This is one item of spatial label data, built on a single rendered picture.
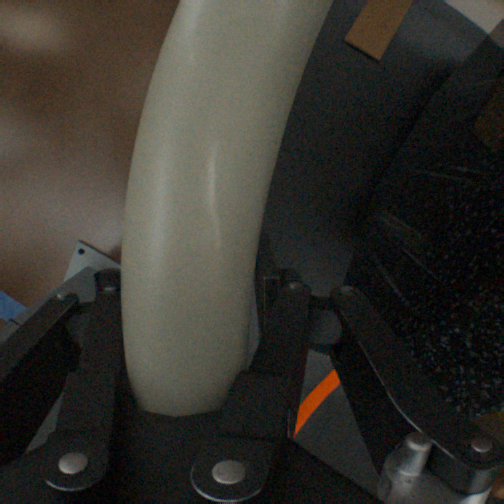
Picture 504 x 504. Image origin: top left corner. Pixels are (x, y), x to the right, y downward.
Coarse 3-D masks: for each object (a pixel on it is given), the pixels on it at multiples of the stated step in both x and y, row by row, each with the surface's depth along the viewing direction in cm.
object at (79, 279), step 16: (80, 256) 108; (96, 256) 108; (80, 272) 103; (64, 288) 92; (80, 288) 97; (16, 320) 72; (0, 336) 65; (48, 416) 57; (48, 432) 54; (32, 448) 49
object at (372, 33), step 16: (368, 0) 86; (384, 0) 86; (400, 0) 86; (368, 16) 87; (384, 16) 87; (400, 16) 87; (352, 32) 89; (368, 32) 88; (384, 32) 88; (368, 48) 90; (384, 48) 89
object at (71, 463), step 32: (96, 288) 15; (96, 320) 13; (96, 352) 11; (96, 384) 8; (128, 384) 11; (64, 416) 7; (96, 416) 7; (64, 448) 6; (96, 448) 6; (64, 480) 5; (96, 480) 5
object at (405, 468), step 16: (416, 432) 7; (400, 448) 8; (416, 448) 7; (384, 464) 7; (400, 464) 7; (416, 464) 7; (384, 480) 7; (400, 480) 7; (416, 480) 7; (432, 480) 7; (384, 496) 7; (400, 496) 6; (416, 496) 6; (432, 496) 6; (448, 496) 6; (464, 496) 6; (480, 496) 6
